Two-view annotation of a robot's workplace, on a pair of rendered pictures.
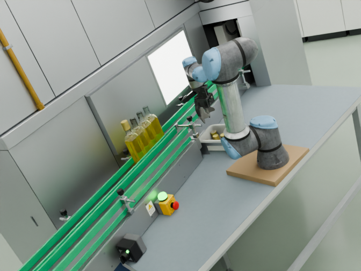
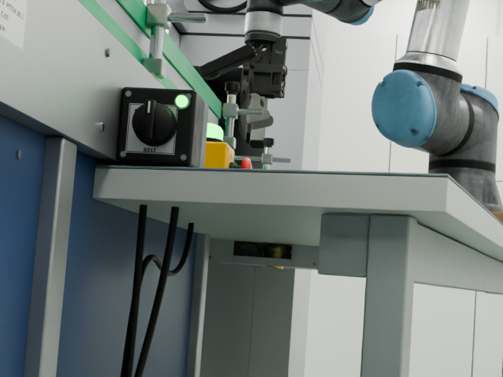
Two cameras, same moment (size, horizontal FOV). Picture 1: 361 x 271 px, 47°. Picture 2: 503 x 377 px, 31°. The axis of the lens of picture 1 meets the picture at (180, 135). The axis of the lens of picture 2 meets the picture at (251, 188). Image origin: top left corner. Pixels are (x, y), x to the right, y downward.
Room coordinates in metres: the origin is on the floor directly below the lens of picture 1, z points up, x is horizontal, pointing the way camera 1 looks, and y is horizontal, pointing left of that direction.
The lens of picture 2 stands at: (0.55, 0.83, 0.64)
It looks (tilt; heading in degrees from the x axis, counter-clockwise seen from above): 6 degrees up; 326
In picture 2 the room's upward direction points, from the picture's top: 4 degrees clockwise
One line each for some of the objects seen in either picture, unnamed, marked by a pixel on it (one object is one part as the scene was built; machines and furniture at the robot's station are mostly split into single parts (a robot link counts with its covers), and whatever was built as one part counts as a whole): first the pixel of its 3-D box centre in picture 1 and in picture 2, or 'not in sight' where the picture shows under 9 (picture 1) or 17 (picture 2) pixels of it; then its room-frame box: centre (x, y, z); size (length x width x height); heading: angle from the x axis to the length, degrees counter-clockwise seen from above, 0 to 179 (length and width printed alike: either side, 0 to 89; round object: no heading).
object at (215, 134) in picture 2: (162, 195); (207, 134); (1.62, 0.18, 0.84); 0.04 x 0.04 x 0.03
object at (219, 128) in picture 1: (222, 138); not in sight; (2.00, -0.21, 0.80); 0.22 x 0.17 x 0.09; 48
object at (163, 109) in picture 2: (123, 257); (151, 122); (1.36, 0.40, 0.79); 0.04 x 0.03 x 0.04; 48
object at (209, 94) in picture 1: (202, 95); (263, 67); (2.02, -0.18, 1.07); 0.09 x 0.08 x 0.12; 48
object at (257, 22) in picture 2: (196, 81); (263, 28); (2.03, -0.18, 1.15); 0.08 x 0.08 x 0.05
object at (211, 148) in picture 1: (218, 140); not in sight; (2.02, -0.19, 0.79); 0.27 x 0.17 x 0.08; 48
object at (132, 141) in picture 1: (137, 151); not in sight; (1.85, 0.23, 0.99); 0.06 x 0.06 x 0.21; 47
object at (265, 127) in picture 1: (264, 131); (461, 126); (1.65, -0.36, 0.94); 0.13 x 0.12 x 0.14; 100
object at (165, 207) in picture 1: (166, 204); (206, 171); (1.62, 0.18, 0.79); 0.07 x 0.07 x 0.07; 48
